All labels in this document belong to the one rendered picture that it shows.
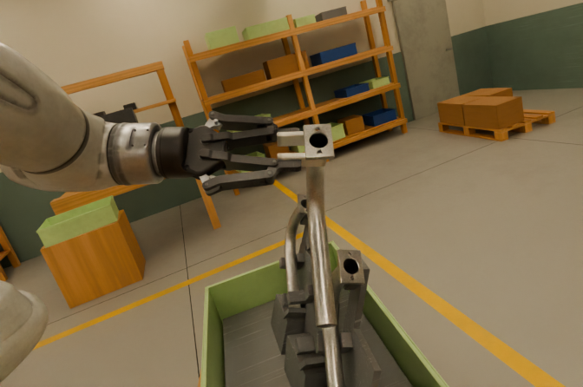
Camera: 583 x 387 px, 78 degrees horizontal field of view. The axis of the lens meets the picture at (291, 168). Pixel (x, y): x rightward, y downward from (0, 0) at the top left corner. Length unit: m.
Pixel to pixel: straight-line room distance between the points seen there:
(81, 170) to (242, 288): 0.74
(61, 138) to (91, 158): 0.07
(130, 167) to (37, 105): 0.14
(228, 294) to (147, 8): 5.04
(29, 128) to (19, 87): 0.04
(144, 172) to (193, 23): 5.33
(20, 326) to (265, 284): 0.62
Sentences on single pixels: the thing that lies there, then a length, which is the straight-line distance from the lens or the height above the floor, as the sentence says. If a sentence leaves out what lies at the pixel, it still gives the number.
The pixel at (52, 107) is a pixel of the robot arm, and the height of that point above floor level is 1.53.
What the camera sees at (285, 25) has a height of 2.08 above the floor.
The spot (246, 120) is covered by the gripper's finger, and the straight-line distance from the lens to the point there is 0.55.
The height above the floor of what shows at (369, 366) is 1.03.
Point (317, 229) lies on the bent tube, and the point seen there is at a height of 1.25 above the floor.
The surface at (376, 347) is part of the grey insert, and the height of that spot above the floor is 0.85.
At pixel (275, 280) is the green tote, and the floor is 0.90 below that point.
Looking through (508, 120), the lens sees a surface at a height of 0.22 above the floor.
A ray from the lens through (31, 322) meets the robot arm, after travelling 1.15.
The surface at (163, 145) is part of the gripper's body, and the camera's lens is 0.52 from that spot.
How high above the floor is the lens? 1.50
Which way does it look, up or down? 15 degrees down
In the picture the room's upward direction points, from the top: 16 degrees counter-clockwise
